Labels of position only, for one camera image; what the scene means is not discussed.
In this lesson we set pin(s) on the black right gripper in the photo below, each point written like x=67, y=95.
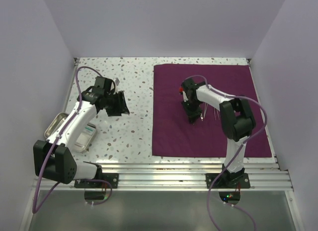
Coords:
x=192, y=115

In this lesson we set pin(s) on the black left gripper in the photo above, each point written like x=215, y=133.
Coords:
x=121, y=107

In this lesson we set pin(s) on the silver clamp forceps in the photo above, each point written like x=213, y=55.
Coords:
x=203, y=112

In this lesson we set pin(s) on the small green-white packet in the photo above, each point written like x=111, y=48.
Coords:
x=89, y=130

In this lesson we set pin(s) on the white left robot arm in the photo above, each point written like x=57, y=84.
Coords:
x=53, y=158

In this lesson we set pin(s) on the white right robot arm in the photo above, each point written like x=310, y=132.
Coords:
x=237, y=122

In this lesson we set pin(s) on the purple surgical drape cloth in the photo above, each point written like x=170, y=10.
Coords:
x=173, y=135

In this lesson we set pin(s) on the stainless steel tray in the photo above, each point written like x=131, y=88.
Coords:
x=83, y=141

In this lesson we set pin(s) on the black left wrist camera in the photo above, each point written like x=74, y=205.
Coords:
x=99, y=93

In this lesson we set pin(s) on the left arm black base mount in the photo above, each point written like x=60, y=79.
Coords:
x=105, y=180

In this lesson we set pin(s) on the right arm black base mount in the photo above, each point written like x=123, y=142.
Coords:
x=223, y=182

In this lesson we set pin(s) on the aluminium table edge rail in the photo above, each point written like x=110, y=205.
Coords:
x=191, y=176

